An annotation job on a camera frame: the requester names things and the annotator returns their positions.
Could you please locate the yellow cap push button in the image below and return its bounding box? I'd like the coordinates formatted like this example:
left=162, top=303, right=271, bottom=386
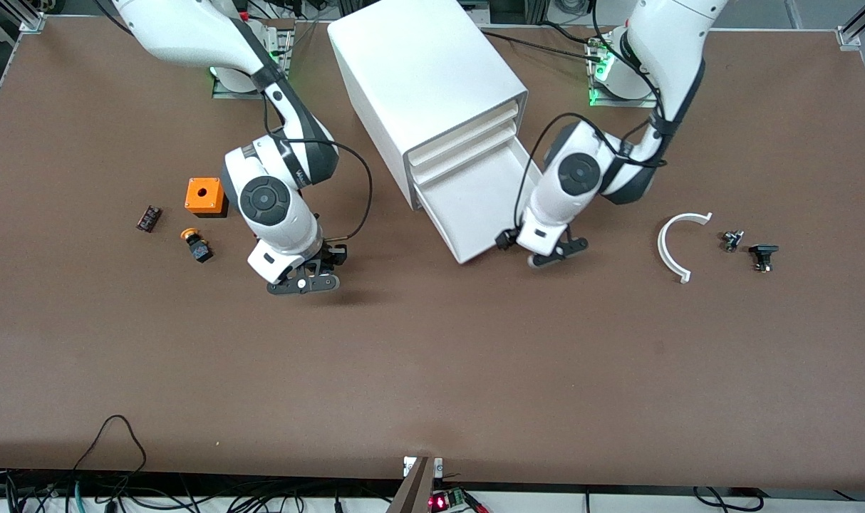
left=180, top=227, right=214, bottom=264

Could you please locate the white curved plastic arc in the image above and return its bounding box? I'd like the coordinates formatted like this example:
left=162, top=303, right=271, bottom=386
left=657, top=212, right=713, bottom=284

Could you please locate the orange box with hole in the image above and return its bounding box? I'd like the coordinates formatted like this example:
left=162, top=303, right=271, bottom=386
left=185, top=177, right=228, bottom=218

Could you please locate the orange object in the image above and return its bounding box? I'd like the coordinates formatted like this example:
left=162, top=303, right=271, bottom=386
left=386, top=456, right=437, bottom=513

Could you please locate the circuit board with red light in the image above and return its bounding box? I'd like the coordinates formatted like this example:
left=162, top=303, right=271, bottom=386
left=429, top=488, right=490, bottom=513

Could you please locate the white lower shelf board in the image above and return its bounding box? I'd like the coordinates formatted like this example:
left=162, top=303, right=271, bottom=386
left=0, top=490, right=865, bottom=513

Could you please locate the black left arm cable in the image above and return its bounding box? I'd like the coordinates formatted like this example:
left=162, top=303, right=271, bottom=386
left=514, top=0, right=672, bottom=236

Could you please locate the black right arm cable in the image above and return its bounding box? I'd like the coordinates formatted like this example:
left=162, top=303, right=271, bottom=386
left=261, top=85, right=373, bottom=242

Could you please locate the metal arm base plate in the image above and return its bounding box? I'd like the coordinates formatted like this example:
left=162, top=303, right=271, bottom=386
left=588, top=36, right=663, bottom=109
left=210, top=20, right=294, bottom=100

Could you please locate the black cable to arm base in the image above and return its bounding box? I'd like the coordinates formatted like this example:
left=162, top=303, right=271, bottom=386
left=475, top=21, right=608, bottom=61

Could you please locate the black switch contact block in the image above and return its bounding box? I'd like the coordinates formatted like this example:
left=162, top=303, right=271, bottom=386
left=749, top=244, right=780, bottom=273

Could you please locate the black looped cable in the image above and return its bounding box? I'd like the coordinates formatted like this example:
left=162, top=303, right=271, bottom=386
left=73, top=415, right=148, bottom=477

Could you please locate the black cable bundle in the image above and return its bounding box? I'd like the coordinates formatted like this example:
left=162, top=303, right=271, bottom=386
left=0, top=467, right=405, bottom=513

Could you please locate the black curled cable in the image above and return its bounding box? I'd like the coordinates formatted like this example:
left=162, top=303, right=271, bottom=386
left=693, top=486, right=767, bottom=513

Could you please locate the aluminium frame profile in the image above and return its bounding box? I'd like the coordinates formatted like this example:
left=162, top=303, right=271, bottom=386
left=835, top=0, right=865, bottom=51
left=0, top=0, right=48, bottom=33

